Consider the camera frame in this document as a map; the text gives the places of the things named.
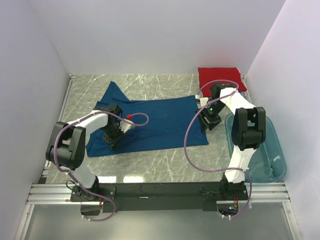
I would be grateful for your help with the teal plastic bin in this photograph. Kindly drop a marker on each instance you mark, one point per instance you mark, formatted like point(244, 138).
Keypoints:
point(267, 165)

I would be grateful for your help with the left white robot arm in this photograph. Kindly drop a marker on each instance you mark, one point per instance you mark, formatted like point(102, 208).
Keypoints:
point(67, 144)

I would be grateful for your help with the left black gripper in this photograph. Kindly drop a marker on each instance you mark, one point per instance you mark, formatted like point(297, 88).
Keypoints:
point(113, 142)

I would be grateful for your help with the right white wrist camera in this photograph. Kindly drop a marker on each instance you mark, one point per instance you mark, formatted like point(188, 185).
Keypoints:
point(201, 101)

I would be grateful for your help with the red folded t shirt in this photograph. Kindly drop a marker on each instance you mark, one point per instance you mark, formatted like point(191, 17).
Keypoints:
point(220, 74)

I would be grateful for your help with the blue t shirt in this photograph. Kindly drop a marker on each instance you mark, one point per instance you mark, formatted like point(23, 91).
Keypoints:
point(166, 126)

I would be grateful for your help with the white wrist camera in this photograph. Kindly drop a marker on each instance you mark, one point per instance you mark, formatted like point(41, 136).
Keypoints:
point(201, 101)
point(126, 125)

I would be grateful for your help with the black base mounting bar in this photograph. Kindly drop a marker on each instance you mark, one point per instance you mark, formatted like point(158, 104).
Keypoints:
point(162, 196)

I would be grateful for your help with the lavender folded t shirt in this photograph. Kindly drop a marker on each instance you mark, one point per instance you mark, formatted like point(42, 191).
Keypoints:
point(243, 93)

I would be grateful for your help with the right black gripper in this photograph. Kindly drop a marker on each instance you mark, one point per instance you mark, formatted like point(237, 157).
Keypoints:
point(213, 121)

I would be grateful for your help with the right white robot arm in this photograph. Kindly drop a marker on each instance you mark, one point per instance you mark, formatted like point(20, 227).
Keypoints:
point(248, 131)

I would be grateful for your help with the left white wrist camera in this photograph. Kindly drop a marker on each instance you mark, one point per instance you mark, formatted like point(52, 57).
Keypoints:
point(126, 125)

